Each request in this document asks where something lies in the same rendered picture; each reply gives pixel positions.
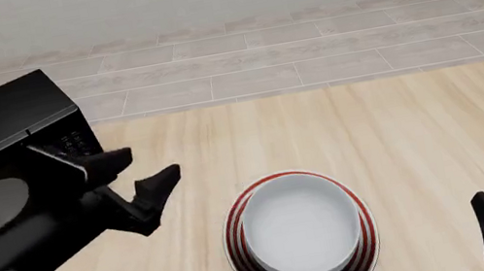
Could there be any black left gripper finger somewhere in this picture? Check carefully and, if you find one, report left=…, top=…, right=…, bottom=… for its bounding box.
left=77, top=145, right=138, bottom=191
left=125, top=161, right=189, bottom=220

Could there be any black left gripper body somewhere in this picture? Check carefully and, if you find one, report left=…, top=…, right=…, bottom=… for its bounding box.
left=91, top=175, right=168, bottom=246

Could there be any plate with red rings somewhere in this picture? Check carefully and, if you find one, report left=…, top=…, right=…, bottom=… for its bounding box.
left=213, top=157, right=386, bottom=271

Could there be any white bowl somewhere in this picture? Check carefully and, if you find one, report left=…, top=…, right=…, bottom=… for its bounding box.
left=233, top=164, right=370, bottom=271

